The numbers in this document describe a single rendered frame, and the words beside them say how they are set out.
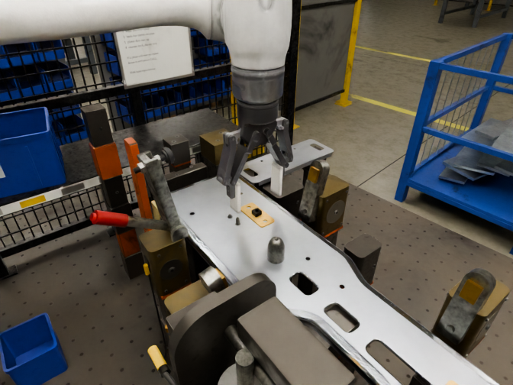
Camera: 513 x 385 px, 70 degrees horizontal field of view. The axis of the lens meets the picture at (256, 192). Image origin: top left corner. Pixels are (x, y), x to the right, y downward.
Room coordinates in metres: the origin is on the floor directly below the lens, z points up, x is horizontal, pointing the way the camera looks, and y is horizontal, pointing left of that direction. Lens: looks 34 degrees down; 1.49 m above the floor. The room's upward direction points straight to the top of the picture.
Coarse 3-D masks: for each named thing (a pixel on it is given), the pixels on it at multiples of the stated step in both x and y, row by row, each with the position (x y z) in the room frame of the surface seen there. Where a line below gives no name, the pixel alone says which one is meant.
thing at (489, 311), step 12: (456, 288) 0.38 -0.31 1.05; (504, 288) 0.38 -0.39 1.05; (492, 300) 0.36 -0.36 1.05; (504, 300) 0.37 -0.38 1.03; (480, 312) 0.34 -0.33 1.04; (492, 312) 0.35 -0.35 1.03; (480, 324) 0.33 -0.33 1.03; (468, 336) 0.33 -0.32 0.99; (480, 336) 0.35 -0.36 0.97; (456, 348) 0.34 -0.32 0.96; (468, 348) 0.33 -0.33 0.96; (420, 384) 0.36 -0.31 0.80
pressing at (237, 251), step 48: (192, 192) 0.71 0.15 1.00; (192, 240) 0.54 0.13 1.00; (240, 240) 0.55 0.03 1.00; (288, 240) 0.55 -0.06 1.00; (288, 288) 0.42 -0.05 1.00; (336, 288) 0.42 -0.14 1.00; (336, 336) 0.33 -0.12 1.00; (384, 336) 0.33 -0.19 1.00; (432, 336) 0.33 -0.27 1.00; (384, 384) 0.26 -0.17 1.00; (432, 384) 0.26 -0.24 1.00; (480, 384) 0.26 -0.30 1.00
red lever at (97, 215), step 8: (96, 216) 0.44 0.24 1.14; (104, 216) 0.44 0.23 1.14; (112, 216) 0.45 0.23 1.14; (120, 216) 0.46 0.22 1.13; (128, 216) 0.47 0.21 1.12; (96, 224) 0.43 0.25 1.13; (104, 224) 0.44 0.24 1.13; (112, 224) 0.45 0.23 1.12; (120, 224) 0.45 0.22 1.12; (128, 224) 0.46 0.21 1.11; (136, 224) 0.47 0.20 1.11; (144, 224) 0.48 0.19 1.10; (152, 224) 0.48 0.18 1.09; (160, 224) 0.49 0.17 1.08
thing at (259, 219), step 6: (252, 204) 0.66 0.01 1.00; (240, 210) 0.64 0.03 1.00; (246, 210) 0.64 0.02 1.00; (252, 210) 0.63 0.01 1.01; (258, 210) 0.63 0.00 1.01; (252, 216) 0.62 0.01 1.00; (258, 216) 0.62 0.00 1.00; (264, 216) 0.62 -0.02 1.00; (270, 216) 0.62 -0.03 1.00; (258, 222) 0.60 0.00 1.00; (264, 222) 0.60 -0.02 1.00; (270, 222) 0.60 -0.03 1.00
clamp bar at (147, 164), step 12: (144, 156) 0.50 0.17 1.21; (156, 156) 0.51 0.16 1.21; (168, 156) 0.51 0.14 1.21; (144, 168) 0.49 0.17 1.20; (156, 168) 0.49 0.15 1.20; (156, 180) 0.49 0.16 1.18; (156, 192) 0.49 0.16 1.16; (168, 192) 0.50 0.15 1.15; (156, 204) 0.51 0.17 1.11; (168, 204) 0.49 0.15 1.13; (168, 216) 0.49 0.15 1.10
